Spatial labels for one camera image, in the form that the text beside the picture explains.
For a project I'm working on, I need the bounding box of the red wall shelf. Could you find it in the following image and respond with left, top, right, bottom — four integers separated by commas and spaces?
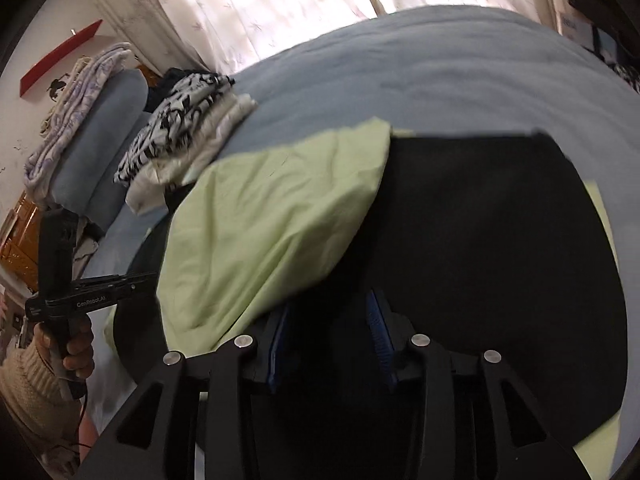
20, 20, 103, 96

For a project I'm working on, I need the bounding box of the black crumpled garment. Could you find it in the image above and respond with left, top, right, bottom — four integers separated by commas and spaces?
147, 67, 211, 111

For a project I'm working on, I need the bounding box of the white cardboard box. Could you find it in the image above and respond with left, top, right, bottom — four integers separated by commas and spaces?
559, 10, 601, 52

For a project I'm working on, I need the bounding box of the person's left forearm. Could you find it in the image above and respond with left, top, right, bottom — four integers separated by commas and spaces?
0, 342, 86, 448

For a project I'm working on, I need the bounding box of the black white patterned hanging garment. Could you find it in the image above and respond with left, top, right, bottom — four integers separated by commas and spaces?
605, 52, 640, 95

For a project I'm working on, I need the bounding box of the grey-blue pillow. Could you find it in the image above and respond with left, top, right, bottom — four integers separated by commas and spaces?
52, 69, 153, 228

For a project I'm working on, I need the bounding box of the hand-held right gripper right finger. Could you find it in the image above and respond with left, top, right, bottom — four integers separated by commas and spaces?
366, 290, 591, 480

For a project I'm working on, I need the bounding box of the purple floral folded blanket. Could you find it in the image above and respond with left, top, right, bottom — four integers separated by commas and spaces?
25, 42, 137, 203

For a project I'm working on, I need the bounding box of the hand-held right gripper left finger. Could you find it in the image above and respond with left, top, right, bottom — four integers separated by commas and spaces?
82, 305, 293, 480

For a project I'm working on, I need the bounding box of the black cable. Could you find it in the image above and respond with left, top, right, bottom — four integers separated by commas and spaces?
72, 392, 98, 453

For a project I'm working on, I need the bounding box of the light green black jacket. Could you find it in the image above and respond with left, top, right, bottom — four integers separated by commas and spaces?
102, 119, 633, 480

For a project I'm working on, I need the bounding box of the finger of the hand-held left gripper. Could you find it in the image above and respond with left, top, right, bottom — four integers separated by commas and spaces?
117, 271, 160, 293

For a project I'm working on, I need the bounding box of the person's left hand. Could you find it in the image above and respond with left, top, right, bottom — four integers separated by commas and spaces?
35, 317, 96, 376

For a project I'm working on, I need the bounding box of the blue bed blanket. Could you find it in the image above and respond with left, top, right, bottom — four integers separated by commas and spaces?
87, 5, 640, 436

